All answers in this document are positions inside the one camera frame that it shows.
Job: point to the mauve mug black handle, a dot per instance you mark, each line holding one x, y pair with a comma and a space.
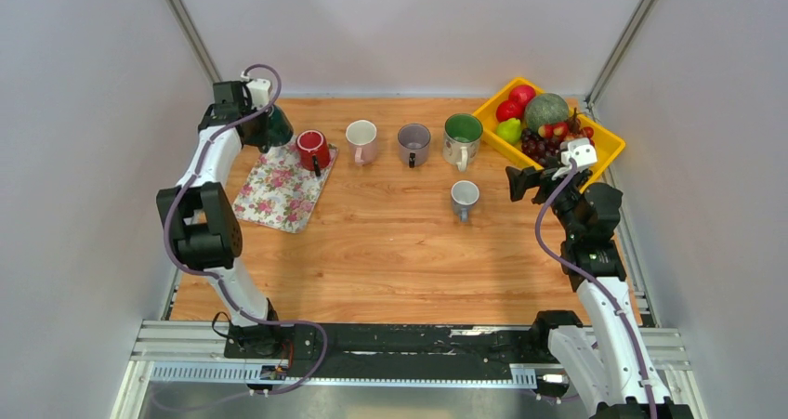
414, 144

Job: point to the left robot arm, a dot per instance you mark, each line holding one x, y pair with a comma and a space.
202, 235

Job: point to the pink faceted mug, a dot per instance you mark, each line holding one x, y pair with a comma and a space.
361, 136

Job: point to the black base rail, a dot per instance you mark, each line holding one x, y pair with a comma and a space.
390, 352

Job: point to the grey blue mug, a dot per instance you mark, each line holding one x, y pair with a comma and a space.
464, 195

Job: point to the red cherry cluster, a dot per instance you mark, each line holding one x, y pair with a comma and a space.
570, 129

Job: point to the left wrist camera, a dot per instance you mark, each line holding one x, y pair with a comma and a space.
259, 91

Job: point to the red apple lower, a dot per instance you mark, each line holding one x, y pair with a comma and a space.
509, 109

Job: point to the green pear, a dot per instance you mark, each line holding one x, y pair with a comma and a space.
509, 131

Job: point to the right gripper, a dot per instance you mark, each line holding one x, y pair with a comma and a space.
521, 179

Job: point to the yellow plastic bin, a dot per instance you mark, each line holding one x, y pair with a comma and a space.
607, 144

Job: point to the green melon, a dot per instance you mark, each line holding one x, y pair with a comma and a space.
546, 108

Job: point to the floral serving tray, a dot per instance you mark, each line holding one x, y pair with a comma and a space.
279, 192

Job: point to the red mug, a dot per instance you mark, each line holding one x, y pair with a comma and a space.
314, 152

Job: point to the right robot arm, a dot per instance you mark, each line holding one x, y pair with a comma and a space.
613, 375

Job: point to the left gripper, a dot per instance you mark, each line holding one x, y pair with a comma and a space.
262, 139

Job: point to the red apple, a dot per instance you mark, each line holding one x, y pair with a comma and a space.
522, 95
509, 109

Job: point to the cream floral mug green inside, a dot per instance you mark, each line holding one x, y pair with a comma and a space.
461, 138

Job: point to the red apple upper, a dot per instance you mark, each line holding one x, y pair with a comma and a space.
522, 95

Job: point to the dark purple grape bunch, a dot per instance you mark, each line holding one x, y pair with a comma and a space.
544, 151

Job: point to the right arm base link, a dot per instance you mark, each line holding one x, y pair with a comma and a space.
561, 331

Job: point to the dark green mug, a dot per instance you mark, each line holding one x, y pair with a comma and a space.
278, 131

